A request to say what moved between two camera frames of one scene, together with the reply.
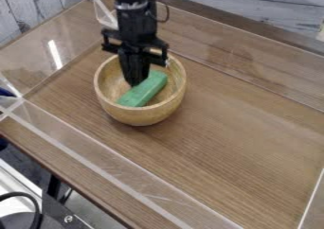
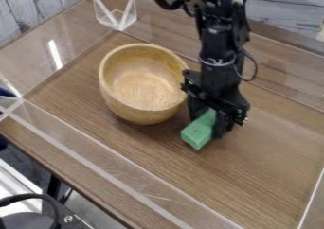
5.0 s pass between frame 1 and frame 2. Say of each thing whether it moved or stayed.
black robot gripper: moved
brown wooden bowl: stayed
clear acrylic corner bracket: stayed
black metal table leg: stayed
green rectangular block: moved
